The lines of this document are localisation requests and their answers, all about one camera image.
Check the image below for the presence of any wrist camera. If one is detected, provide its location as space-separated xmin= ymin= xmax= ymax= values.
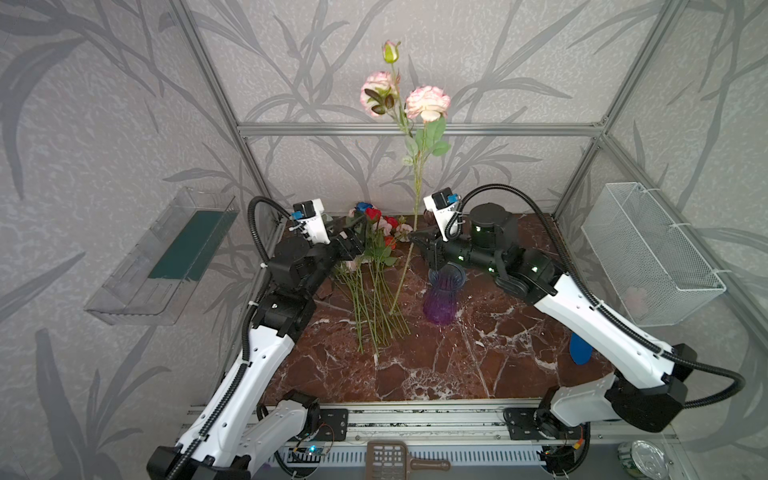
xmin=291 ymin=198 xmax=330 ymax=245
xmin=423 ymin=187 xmax=460 ymax=242

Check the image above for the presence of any blue scoop brush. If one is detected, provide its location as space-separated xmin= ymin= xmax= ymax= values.
xmin=569 ymin=333 xmax=593 ymax=365

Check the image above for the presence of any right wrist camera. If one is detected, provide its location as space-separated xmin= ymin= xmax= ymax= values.
xmin=423 ymin=187 xmax=460 ymax=242

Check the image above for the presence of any dark red glass vase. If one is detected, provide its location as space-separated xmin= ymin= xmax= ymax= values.
xmin=418 ymin=209 xmax=440 ymax=268

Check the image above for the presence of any purple glass vase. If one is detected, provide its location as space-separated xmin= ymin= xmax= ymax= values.
xmin=422 ymin=263 xmax=466 ymax=325

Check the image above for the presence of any metal tin can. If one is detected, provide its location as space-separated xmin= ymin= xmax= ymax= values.
xmin=617 ymin=440 xmax=669 ymax=480

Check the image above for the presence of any clear plastic tray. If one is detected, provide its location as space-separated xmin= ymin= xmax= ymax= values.
xmin=85 ymin=187 xmax=239 ymax=326

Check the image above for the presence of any white pink-edged rose stem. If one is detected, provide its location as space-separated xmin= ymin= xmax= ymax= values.
xmin=358 ymin=39 xmax=452 ymax=317

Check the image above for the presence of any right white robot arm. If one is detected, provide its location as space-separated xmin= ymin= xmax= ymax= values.
xmin=410 ymin=184 xmax=746 ymax=439

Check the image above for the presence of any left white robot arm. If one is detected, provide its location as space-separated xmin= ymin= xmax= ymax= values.
xmin=147 ymin=199 xmax=364 ymax=479

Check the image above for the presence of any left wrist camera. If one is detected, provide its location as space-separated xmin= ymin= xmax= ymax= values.
xmin=291 ymin=198 xmax=330 ymax=245

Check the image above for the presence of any white wire basket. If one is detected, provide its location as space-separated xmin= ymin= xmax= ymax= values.
xmin=582 ymin=182 xmax=726 ymax=328

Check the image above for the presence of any flower bunch on table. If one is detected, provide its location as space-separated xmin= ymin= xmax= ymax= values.
xmin=334 ymin=202 xmax=412 ymax=357

